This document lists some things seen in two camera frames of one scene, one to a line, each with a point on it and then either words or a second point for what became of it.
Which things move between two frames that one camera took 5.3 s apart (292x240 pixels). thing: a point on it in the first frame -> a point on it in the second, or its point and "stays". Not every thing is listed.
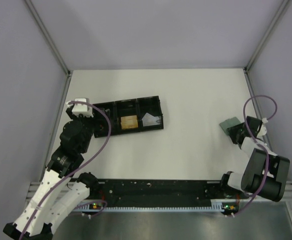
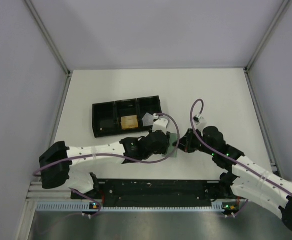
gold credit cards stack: (129, 122) stays
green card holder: (228, 123) -> (173, 138)
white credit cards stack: (148, 119) stays
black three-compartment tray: (138, 115) stays
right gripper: (232, 131) -> (185, 142)
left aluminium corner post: (40, 22) stays
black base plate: (126, 192) stays
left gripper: (101, 123) -> (163, 149)
